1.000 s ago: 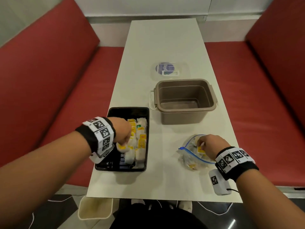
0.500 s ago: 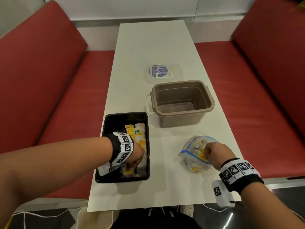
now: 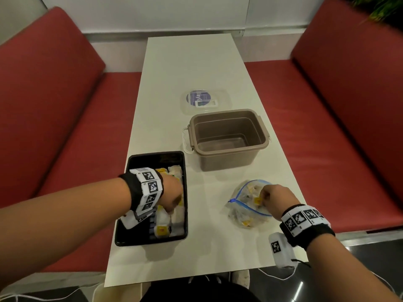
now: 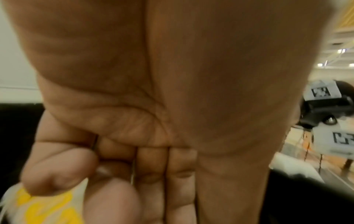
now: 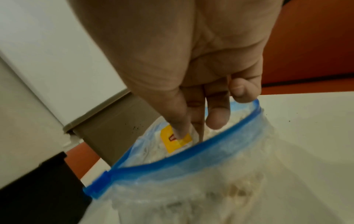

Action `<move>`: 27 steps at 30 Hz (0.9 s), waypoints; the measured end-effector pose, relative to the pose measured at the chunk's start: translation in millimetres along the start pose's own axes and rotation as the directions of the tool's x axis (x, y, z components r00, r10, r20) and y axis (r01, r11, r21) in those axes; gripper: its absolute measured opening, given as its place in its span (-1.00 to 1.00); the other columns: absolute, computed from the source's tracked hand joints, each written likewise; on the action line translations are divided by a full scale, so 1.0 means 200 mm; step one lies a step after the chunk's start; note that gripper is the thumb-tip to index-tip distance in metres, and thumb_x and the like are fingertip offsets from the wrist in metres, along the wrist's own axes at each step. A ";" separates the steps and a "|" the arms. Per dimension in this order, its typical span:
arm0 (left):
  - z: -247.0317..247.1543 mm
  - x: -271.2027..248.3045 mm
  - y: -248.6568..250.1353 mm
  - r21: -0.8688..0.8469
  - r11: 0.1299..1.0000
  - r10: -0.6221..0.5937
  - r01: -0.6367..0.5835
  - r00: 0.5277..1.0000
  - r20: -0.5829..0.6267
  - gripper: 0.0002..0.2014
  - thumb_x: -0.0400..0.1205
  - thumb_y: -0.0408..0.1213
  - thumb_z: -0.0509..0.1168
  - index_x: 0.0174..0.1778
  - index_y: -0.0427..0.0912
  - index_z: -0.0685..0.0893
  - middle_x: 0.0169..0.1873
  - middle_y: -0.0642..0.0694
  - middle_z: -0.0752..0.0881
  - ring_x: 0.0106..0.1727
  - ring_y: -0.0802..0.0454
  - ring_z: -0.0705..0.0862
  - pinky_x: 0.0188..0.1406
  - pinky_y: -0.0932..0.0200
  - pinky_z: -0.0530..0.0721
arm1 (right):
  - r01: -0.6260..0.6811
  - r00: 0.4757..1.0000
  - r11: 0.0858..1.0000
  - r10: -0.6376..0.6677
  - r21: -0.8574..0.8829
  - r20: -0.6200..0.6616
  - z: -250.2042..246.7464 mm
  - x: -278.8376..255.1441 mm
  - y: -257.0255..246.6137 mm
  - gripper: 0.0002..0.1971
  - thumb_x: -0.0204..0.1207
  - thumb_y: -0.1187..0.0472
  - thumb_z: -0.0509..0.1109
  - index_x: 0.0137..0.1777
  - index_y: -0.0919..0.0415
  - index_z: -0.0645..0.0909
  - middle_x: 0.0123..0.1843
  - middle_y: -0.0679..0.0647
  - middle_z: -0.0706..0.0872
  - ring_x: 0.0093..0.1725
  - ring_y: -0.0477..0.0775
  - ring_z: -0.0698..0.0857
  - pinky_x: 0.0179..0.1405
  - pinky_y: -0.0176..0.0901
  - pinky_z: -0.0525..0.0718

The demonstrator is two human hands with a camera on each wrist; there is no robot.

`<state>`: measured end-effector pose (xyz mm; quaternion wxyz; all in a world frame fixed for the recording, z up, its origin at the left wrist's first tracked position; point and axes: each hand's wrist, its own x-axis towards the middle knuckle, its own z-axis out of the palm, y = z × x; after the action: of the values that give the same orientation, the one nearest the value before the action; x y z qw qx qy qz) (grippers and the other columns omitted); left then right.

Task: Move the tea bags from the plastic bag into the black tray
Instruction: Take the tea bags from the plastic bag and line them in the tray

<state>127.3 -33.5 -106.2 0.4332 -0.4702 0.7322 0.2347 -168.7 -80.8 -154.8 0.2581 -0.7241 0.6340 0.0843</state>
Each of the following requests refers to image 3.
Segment green plant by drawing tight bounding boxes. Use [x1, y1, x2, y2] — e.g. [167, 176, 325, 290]
[343, 0, 403, 27]

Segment person's black clothing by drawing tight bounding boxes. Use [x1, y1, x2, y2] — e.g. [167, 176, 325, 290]
[140, 274, 262, 302]

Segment black wristband with marker tags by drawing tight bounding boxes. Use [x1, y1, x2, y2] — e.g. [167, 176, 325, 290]
[119, 167, 164, 218]
[279, 204, 336, 251]

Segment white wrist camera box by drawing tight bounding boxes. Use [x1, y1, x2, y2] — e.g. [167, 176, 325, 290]
[268, 232, 298, 269]
[120, 210, 149, 230]

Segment white cable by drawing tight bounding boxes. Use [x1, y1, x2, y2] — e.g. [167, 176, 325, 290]
[0, 280, 106, 302]
[258, 266, 299, 281]

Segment brown plastic storage box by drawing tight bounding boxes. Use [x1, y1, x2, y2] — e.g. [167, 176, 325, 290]
[183, 109, 271, 172]

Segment person's white shoe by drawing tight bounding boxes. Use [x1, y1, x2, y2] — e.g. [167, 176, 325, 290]
[231, 269, 251, 290]

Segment pile of white yellow sachets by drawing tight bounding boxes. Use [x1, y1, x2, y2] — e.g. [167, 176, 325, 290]
[153, 165, 186, 239]

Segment person's left hand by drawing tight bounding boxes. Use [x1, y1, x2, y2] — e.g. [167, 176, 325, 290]
[157, 175, 184, 214]

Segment black plastic tray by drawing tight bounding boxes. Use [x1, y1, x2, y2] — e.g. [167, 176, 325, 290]
[114, 151, 189, 247]

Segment sachets inside zip bag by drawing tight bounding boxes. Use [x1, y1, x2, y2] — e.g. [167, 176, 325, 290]
[232, 182, 271, 227]

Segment person's right forearm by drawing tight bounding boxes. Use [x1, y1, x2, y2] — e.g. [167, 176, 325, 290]
[305, 233, 403, 302]

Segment person's left forearm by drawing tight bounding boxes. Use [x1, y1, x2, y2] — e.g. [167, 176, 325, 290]
[0, 177, 133, 290]

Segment person's right hand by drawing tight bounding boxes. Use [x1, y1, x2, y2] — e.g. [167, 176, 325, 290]
[259, 184, 301, 221]

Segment clear zip bag blue seal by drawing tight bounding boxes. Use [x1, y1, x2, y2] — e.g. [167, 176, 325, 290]
[227, 179, 275, 229]

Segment clear lid with blue label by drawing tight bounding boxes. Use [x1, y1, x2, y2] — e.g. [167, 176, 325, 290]
[180, 88, 233, 116]

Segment red cushioned bench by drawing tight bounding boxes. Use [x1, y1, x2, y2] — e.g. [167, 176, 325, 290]
[244, 0, 403, 234]
[0, 6, 143, 274]

